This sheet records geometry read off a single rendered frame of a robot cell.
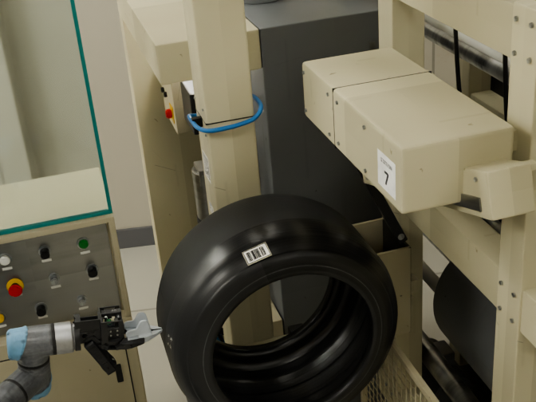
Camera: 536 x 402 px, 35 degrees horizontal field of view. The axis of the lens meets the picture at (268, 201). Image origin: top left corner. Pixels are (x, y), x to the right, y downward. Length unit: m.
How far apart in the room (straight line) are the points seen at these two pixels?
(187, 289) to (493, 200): 0.75
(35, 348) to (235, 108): 0.77
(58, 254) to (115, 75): 2.07
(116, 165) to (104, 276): 2.12
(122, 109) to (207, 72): 2.60
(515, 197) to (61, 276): 1.57
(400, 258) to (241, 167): 0.55
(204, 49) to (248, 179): 0.38
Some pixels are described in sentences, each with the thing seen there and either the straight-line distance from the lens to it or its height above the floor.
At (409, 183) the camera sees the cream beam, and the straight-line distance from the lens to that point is 1.71.
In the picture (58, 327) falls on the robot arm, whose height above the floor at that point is 1.32.
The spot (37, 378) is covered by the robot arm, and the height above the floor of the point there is 1.21.
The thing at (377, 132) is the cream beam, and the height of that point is 1.77.
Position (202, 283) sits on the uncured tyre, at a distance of 1.99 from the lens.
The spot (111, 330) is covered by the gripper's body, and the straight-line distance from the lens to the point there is 2.09.
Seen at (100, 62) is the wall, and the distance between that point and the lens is 4.65.
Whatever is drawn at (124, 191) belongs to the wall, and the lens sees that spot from 4.93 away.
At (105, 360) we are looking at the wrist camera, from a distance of 2.14.
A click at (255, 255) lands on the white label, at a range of 1.96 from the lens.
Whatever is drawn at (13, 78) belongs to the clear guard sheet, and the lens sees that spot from 2.50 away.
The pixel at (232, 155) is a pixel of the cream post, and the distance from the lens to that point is 2.24.
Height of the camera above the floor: 2.46
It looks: 27 degrees down
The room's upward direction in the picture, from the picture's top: 5 degrees counter-clockwise
